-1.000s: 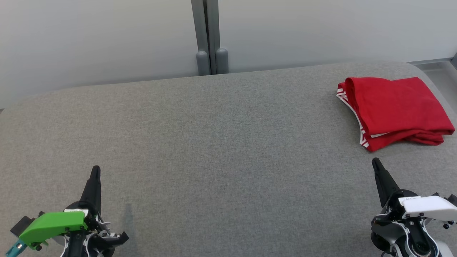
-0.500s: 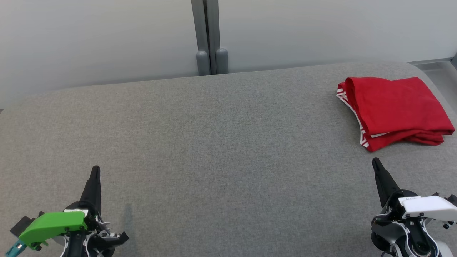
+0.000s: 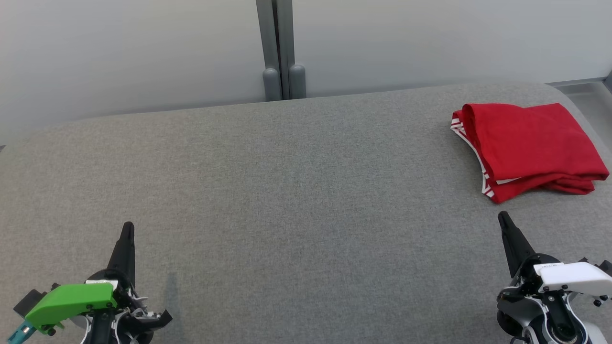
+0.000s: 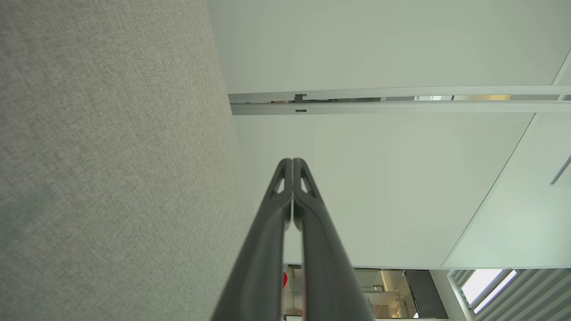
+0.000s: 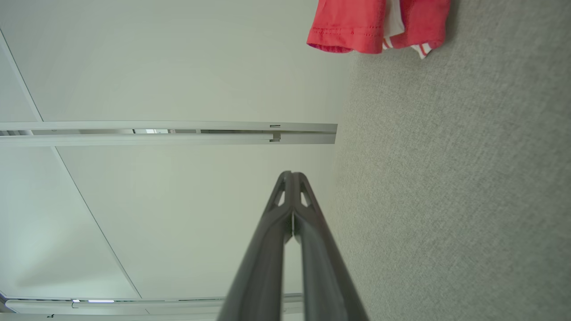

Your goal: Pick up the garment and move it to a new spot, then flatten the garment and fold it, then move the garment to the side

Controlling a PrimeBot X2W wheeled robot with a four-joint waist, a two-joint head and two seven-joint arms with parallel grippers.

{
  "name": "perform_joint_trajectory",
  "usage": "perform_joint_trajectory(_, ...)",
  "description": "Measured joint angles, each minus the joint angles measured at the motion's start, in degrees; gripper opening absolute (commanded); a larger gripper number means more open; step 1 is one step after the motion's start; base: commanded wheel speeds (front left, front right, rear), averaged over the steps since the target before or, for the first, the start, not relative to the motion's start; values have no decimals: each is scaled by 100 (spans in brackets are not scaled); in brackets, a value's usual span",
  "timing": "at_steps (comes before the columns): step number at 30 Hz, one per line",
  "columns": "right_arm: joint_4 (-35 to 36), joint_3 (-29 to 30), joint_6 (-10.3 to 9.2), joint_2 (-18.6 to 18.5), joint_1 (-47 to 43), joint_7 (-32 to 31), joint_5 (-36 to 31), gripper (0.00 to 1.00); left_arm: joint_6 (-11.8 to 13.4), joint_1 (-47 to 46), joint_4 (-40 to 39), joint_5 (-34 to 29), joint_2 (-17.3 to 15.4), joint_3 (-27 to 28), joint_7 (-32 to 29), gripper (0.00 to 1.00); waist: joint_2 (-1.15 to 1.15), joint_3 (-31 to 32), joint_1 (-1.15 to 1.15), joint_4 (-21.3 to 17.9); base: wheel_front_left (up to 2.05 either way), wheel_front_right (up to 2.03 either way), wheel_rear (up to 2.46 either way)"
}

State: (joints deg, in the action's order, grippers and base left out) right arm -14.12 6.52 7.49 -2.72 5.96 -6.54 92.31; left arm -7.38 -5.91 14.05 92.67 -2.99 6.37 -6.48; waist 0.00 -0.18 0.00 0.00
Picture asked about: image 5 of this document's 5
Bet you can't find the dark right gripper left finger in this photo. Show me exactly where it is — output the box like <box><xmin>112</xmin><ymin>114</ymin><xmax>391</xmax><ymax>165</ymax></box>
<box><xmin>217</xmin><ymin>171</ymin><xmax>295</xmax><ymax>321</ymax></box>

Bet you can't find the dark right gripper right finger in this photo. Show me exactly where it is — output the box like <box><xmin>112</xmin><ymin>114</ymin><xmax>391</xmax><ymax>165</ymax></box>
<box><xmin>292</xmin><ymin>172</ymin><xmax>369</xmax><ymax>321</ymax></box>

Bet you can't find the red white basketball jersey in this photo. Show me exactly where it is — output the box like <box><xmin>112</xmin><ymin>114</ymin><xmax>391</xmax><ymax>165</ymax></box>
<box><xmin>306</xmin><ymin>0</ymin><xmax>451</xmax><ymax>60</ymax></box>

